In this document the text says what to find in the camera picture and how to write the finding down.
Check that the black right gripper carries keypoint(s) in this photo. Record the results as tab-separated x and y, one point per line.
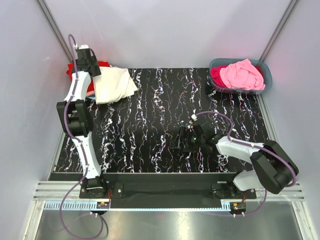
185	133

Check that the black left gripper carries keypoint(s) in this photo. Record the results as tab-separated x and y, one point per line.
93	63

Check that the cream white t shirt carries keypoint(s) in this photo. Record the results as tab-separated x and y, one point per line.
113	84

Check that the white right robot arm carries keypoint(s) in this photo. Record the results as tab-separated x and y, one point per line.
272	170

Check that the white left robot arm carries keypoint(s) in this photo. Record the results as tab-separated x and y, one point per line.
77	123

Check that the red folded shirt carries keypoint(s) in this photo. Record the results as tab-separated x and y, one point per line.
91	85

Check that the magenta crumpled shirt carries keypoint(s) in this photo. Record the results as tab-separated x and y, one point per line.
216	77

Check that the pink crumpled shirt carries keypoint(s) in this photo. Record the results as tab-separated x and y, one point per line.
242	75

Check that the blue plastic laundry basket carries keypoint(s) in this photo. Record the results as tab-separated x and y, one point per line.
260	66

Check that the left aluminium frame post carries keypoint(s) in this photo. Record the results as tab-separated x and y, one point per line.
45	10

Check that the aluminium frame post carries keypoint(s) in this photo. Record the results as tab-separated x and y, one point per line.
45	10
289	10

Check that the right aluminium frame post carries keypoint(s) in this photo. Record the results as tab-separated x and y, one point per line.
289	10

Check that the white slotted cable duct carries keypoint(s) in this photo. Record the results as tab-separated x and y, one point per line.
216	206

